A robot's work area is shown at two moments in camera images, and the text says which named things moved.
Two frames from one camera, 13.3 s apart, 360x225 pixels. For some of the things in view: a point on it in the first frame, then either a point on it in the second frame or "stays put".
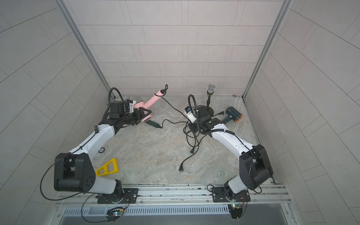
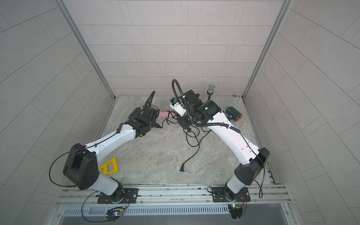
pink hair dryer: x=148 y=103 → x=165 y=114
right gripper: x=193 y=128 → x=185 y=123
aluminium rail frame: x=184 y=196 stays put
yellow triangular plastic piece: x=106 y=169 stays put
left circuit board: x=115 y=211 stays put
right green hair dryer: x=234 y=115 stays put
